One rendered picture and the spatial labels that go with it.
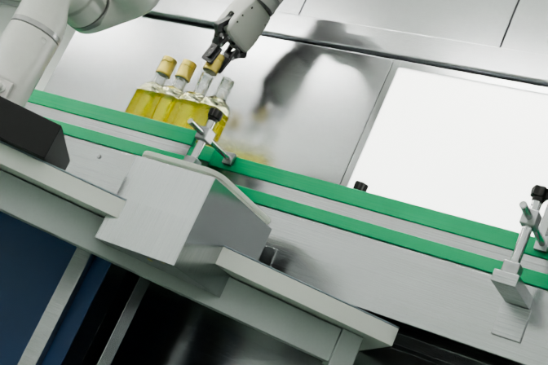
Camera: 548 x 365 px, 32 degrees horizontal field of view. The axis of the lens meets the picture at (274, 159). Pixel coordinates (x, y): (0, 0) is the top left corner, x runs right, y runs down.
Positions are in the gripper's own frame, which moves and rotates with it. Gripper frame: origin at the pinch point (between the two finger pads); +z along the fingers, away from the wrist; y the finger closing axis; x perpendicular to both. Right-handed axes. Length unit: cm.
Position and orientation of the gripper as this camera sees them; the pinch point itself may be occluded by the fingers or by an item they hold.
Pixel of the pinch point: (216, 59)
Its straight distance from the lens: 210.0
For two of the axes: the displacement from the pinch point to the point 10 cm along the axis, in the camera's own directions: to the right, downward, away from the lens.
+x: 6.9, 4.3, -5.9
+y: -4.1, -4.4, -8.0
